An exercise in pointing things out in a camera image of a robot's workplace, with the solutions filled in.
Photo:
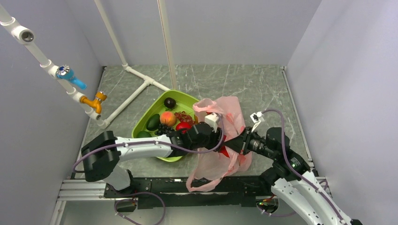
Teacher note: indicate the dark plum fake fruit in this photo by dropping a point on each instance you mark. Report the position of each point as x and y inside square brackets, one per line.
[169, 103]

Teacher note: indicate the green fake avocado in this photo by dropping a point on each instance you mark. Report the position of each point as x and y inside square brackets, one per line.
[153, 122]

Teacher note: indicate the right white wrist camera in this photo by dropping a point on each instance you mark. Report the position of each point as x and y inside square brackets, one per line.
[257, 118]

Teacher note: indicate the beige vertical pole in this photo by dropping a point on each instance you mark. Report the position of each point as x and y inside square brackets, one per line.
[167, 41]

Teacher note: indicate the white PVC pipe frame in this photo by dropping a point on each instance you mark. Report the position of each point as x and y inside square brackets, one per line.
[26, 37]

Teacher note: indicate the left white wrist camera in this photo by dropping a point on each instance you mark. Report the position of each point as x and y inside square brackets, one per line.
[213, 120]

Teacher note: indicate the blue valve tap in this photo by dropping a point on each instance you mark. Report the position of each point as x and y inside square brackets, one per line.
[66, 73]

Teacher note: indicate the pink plastic bag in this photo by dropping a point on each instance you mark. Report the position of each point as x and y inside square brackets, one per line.
[212, 167]

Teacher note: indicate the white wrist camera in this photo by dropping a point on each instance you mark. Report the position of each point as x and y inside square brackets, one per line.
[213, 120]
[257, 118]

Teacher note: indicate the red fake grapes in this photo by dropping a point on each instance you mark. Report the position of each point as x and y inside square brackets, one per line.
[182, 116]

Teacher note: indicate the dark fake grapes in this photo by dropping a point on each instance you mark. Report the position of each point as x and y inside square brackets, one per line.
[163, 129]

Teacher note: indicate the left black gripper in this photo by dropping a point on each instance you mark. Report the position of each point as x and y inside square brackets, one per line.
[217, 138]

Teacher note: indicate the orange faucet tap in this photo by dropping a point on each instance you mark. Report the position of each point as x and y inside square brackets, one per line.
[96, 102]

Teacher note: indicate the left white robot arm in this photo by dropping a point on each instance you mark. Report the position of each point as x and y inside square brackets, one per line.
[101, 156]

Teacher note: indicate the green plastic tray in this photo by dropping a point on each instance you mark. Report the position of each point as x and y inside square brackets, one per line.
[184, 102]

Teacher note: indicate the orange fake fruit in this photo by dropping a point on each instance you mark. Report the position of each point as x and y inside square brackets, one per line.
[168, 118]

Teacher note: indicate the red fake fruit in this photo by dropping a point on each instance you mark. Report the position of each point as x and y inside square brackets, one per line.
[223, 151]
[183, 125]

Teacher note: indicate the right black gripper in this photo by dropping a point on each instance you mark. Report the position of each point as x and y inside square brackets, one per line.
[240, 144]

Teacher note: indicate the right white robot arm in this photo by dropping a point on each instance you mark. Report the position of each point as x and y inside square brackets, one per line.
[290, 177]

